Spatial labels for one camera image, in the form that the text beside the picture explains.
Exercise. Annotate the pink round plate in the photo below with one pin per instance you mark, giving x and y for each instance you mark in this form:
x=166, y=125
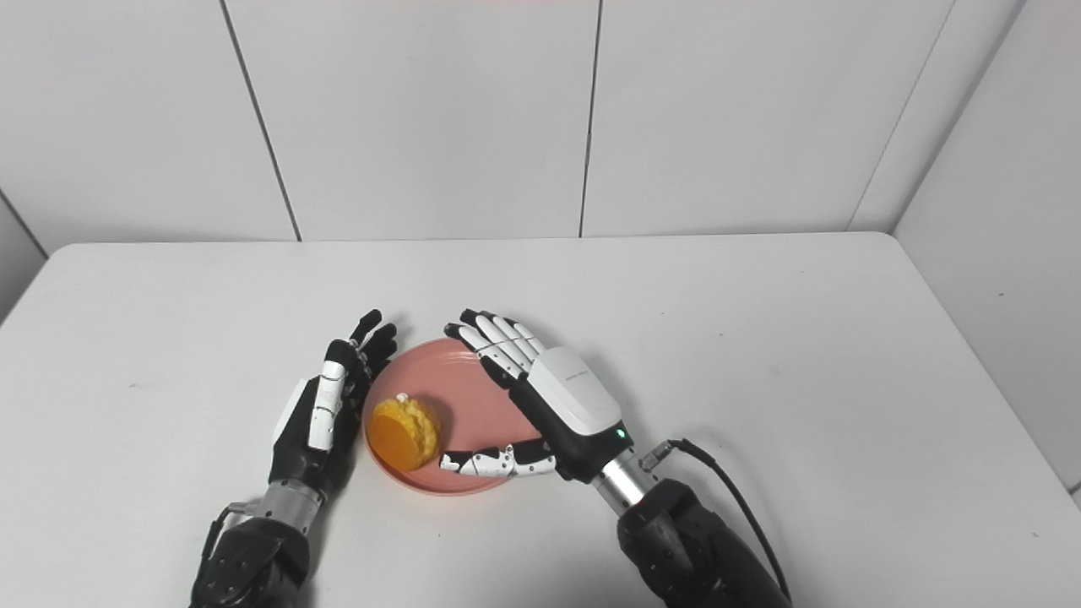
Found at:
x=473, y=405

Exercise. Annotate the cream puff pastry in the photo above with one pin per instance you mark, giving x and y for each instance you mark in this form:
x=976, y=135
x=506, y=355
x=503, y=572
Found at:
x=405, y=432

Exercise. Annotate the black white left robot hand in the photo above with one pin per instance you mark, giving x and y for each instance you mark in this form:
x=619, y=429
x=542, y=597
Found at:
x=304, y=431

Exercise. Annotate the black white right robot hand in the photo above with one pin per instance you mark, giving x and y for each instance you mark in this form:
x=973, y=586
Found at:
x=574, y=405

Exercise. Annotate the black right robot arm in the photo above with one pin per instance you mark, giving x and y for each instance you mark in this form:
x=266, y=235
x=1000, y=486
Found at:
x=684, y=540

